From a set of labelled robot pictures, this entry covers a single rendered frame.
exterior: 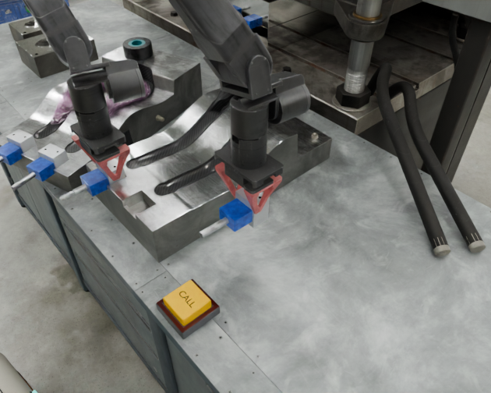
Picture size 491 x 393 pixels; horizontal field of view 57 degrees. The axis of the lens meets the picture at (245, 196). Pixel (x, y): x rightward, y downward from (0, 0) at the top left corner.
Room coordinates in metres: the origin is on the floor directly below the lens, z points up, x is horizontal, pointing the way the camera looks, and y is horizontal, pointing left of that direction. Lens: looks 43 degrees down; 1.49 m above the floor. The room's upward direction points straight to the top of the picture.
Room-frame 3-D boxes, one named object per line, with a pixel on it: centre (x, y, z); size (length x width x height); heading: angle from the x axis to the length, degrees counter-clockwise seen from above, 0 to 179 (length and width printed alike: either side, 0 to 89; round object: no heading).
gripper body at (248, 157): (0.58, 0.00, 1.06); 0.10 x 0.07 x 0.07; 41
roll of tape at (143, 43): (1.22, 0.30, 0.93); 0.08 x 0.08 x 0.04
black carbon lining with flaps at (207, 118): (0.82, 0.08, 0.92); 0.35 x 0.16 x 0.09; 131
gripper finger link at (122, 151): (0.70, 0.27, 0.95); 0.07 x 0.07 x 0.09; 42
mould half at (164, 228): (0.82, 0.07, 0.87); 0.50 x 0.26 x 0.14; 131
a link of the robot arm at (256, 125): (0.58, -0.01, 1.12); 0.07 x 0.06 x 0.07; 127
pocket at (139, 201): (0.63, 0.21, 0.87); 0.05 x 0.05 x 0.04; 41
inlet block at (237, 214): (0.55, 0.02, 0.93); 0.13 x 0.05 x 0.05; 131
